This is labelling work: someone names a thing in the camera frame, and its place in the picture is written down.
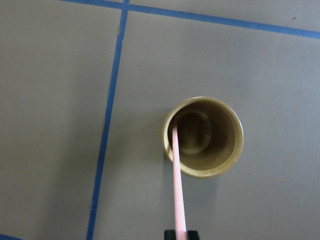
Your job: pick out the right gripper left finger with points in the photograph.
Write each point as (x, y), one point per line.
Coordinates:
(170, 234)

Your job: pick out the pink chopstick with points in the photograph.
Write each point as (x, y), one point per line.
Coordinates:
(179, 210)

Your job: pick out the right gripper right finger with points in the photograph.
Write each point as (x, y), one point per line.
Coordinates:
(193, 235)

